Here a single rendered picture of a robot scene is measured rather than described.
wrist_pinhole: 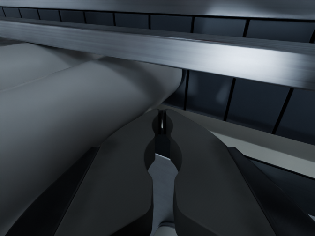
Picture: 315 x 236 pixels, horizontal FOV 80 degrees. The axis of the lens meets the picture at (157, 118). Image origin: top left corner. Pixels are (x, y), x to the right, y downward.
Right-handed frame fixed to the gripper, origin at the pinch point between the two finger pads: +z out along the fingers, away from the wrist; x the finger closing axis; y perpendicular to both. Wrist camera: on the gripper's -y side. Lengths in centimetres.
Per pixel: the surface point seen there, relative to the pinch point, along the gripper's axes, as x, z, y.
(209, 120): 3.8, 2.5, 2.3
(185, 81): 2.1, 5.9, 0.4
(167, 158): 0.7, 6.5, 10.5
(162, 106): 0.1, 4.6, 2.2
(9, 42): -12.2, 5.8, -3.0
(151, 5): -0.9, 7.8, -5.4
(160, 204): -0.2, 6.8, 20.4
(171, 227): 1.5, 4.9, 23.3
